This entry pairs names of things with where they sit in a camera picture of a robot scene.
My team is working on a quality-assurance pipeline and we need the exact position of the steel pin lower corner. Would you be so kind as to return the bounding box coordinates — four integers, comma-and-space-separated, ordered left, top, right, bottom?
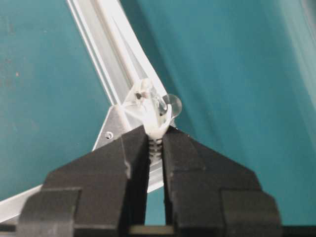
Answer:
158, 94, 182, 119

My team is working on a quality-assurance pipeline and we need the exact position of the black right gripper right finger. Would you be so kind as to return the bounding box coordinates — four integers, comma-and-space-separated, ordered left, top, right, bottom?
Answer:
162, 128, 281, 237

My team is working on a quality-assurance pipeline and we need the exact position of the white ethernet cable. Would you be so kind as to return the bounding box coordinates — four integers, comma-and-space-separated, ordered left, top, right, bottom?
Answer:
133, 79, 173, 165

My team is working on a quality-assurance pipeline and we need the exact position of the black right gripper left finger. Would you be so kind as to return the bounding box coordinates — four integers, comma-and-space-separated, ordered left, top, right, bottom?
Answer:
17, 126, 149, 237

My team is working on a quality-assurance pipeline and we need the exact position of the aluminium extrusion frame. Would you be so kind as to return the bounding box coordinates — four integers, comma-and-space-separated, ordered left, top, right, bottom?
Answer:
0, 0, 166, 225

